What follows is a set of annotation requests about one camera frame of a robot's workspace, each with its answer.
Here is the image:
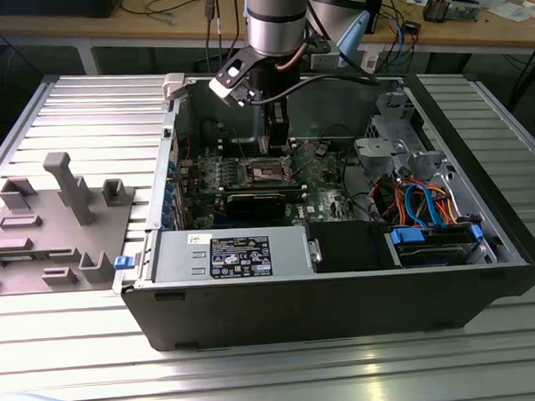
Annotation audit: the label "orange wire bundle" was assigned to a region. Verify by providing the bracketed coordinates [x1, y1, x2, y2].
[380, 176, 465, 228]

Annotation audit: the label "metal wire locking lever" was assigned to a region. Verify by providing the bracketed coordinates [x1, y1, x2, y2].
[231, 126, 250, 169]

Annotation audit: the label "CPU socket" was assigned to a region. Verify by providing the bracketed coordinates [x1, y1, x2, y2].
[241, 156, 297, 188]

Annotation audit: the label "white paper tag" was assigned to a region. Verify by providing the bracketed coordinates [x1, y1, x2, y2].
[358, 48, 381, 75]

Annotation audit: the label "wooden desk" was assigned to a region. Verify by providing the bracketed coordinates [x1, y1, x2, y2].
[0, 0, 535, 75]

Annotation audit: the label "silver metal drive cage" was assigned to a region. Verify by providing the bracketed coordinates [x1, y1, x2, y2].
[350, 90, 449, 180]

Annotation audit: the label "black PC case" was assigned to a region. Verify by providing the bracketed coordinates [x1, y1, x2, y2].
[103, 57, 535, 356]

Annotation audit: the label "metal CPU cooler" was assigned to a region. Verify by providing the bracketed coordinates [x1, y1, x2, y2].
[421, 0, 451, 25]

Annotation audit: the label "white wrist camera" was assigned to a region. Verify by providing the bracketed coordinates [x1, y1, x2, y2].
[206, 47, 258, 110]

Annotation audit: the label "black camera cable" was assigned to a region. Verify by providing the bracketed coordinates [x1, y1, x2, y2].
[247, 72, 382, 106]

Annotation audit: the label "grey power supply unit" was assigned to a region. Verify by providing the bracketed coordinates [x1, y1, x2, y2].
[151, 224, 314, 285]

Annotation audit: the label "grey parts rack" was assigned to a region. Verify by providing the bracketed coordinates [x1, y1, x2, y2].
[0, 147, 143, 296]

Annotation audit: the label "black RAM slot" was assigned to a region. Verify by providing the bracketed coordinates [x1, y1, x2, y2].
[219, 137, 295, 151]
[224, 184, 307, 201]
[223, 145, 293, 160]

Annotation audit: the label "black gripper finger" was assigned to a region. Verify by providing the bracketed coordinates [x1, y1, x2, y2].
[266, 98, 292, 158]

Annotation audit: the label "black plastic shroud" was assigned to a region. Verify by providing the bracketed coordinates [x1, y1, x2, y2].
[306, 219, 403, 275]

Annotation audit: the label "black box on desk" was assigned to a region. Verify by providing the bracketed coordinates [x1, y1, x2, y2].
[0, 0, 121, 23]

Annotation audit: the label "hard disk in blue carrier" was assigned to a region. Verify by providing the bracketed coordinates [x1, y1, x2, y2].
[386, 221, 485, 271]

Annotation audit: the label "black graphics card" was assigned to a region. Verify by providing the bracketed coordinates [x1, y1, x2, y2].
[216, 191, 291, 222]

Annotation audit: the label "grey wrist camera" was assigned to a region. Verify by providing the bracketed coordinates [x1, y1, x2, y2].
[308, 37, 334, 71]

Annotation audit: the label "green motherboard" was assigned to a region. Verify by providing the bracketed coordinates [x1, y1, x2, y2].
[178, 135, 364, 232]

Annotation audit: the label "tall black box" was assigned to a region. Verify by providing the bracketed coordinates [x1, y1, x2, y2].
[364, 0, 389, 35]

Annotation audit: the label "grey electronic device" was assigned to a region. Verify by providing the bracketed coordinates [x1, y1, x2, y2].
[445, 0, 483, 24]

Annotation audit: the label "metal socket cover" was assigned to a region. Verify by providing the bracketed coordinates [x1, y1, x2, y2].
[284, 139, 319, 184]

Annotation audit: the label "white papers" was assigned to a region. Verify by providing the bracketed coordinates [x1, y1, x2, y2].
[484, 0, 535, 23]

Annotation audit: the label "pale grey case latch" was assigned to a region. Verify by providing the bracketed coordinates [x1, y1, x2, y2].
[161, 72, 189, 101]

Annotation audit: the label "blue data wire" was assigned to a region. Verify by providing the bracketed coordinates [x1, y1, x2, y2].
[417, 182, 445, 231]
[402, 180, 429, 230]

